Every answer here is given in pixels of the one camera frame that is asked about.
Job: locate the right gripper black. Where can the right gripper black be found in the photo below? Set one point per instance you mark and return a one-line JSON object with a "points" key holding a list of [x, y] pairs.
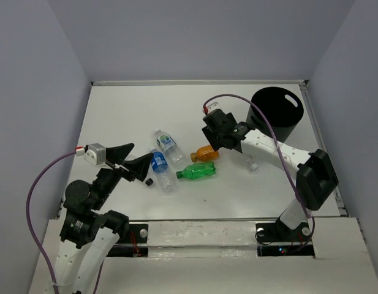
{"points": [[211, 138]]}

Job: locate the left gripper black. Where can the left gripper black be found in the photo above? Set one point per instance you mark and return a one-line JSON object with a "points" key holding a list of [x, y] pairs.
{"points": [[139, 166]]}

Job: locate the clear bottle black cap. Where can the clear bottle black cap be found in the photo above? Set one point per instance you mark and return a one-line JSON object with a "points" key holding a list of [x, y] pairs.
{"points": [[149, 182]]}

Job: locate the clear bottle green white label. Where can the clear bottle green white label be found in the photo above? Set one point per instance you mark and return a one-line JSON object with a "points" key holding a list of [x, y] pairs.
{"points": [[170, 149]]}

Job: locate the clear bottle white cap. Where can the clear bottle white cap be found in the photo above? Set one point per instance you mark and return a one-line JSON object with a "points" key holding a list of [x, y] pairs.
{"points": [[247, 162]]}

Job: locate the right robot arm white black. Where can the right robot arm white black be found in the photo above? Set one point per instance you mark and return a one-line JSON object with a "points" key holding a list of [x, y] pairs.
{"points": [[311, 174]]}

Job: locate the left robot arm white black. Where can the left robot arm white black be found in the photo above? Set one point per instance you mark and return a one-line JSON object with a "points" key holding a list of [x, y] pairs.
{"points": [[87, 236]]}

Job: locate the black plastic bin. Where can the black plastic bin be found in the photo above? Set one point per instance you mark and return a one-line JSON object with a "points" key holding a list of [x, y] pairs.
{"points": [[282, 108]]}

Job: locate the orange plastic bottle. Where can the orange plastic bottle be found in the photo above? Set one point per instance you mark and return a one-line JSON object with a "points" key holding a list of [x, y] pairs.
{"points": [[204, 154]]}

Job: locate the green plastic bottle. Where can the green plastic bottle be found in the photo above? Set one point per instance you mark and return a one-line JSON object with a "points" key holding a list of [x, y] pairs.
{"points": [[197, 171]]}

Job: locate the clear bottle blue label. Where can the clear bottle blue label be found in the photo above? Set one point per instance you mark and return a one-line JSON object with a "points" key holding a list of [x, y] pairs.
{"points": [[161, 169]]}

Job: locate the white foam front board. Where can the white foam front board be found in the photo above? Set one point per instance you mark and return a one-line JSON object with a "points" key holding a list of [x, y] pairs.
{"points": [[201, 239]]}

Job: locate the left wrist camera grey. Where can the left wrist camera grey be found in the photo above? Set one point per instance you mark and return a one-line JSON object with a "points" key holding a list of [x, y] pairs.
{"points": [[95, 154]]}

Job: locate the aluminium table edge rail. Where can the aluminium table edge rail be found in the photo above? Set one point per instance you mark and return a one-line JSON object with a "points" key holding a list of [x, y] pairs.
{"points": [[197, 82]]}

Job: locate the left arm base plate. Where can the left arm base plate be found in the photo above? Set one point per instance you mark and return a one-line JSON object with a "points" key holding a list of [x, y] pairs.
{"points": [[134, 244]]}

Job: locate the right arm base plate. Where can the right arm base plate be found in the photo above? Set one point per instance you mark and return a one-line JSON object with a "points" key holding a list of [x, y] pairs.
{"points": [[278, 243]]}

